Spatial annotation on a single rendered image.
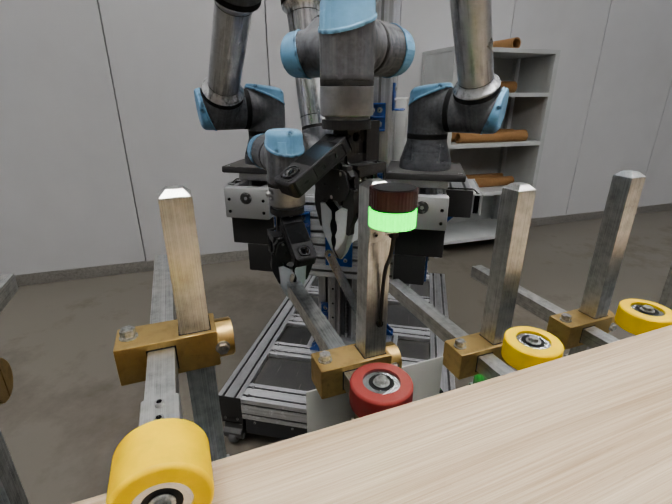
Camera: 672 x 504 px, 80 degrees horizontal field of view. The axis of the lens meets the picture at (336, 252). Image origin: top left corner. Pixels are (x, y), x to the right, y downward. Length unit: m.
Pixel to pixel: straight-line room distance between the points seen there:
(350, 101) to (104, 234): 2.86
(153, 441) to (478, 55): 0.97
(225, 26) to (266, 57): 2.07
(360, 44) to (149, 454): 0.50
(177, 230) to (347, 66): 0.30
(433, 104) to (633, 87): 3.99
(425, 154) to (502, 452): 0.87
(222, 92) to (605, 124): 4.16
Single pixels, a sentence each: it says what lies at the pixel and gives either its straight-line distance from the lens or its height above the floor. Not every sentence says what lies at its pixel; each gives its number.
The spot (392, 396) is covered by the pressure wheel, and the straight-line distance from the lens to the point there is 0.51.
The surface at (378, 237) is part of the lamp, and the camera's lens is 0.54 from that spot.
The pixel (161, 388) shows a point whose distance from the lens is 0.47.
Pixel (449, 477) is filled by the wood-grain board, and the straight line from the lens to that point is 0.46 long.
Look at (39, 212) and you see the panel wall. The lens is 3.35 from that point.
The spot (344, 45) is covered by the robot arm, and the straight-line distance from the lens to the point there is 0.58.
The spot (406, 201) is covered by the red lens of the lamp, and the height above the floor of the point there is 1.13.
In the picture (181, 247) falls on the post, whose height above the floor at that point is 1.08.
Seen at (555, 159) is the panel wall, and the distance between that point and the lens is 4.51.
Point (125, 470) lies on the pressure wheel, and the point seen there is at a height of 0.97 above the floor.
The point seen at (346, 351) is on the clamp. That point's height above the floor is 0.87.
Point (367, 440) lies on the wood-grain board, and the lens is 0.47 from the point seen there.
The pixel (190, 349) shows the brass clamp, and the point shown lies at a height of 0.95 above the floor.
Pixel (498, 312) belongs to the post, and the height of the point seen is 0.90.
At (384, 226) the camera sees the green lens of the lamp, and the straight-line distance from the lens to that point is 0.49.
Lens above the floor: 1.24
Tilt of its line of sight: 21 degrees down
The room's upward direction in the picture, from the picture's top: straight up
